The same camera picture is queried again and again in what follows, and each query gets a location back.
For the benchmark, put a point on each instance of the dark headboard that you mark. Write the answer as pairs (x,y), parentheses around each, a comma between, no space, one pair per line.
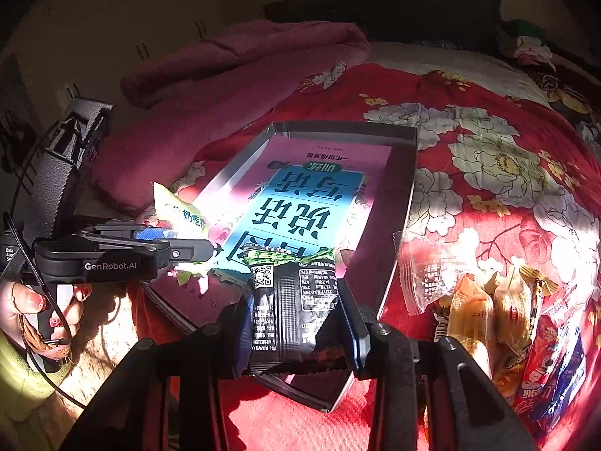
(399,14)

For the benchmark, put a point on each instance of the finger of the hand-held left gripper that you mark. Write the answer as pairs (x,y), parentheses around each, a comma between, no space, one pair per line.
(188,251)
(145,234)

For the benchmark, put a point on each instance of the pink and blue book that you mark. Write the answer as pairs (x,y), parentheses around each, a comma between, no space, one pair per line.
(305,197)

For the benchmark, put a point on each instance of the person's left forearm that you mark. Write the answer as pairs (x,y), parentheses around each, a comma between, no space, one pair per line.
(23,380)

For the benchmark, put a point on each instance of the clear cake packet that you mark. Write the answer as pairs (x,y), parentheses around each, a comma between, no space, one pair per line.
(429,272)

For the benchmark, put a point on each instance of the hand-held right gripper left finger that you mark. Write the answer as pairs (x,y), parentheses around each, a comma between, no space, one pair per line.
(242,333)

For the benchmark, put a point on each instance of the pink blanket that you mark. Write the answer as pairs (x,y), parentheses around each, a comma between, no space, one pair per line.
(211,84)

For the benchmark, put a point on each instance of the orange snack packet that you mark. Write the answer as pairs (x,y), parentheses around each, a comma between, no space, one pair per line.
(469,319)
(509,371)

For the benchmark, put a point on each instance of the striped blue white snack packet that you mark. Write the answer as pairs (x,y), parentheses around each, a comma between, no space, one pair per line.
(442,324)

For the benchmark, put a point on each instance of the red snack packet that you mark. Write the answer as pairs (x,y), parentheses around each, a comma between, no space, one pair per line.
(540,371)

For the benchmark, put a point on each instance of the black snack packet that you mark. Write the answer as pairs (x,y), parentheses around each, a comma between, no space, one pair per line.
(286,310)

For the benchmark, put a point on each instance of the yellow-green snack packet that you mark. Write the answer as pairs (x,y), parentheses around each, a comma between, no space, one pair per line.
(183,216)

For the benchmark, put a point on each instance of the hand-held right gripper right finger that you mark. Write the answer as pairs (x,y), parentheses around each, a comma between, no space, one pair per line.
(351,333)

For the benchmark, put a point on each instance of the metal tray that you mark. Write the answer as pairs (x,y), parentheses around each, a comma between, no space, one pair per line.
(399,188)

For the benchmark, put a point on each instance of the red floral bedsheet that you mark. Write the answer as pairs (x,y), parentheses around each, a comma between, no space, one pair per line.
(507,225)

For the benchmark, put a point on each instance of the person's left hand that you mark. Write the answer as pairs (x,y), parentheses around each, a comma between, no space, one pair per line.
(23,300)

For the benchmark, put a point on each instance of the wooden wardrobe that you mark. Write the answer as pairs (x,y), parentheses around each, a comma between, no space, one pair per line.
(117,9)

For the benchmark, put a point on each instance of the pale bed sheet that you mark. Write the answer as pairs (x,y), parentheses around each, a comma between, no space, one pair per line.
(446,58)

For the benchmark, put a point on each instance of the pile of clothes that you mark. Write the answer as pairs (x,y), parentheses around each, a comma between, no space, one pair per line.
(530,49)

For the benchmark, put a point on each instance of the golden snack packet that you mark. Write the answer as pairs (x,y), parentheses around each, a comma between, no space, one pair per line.
(512,310)
(540,282)

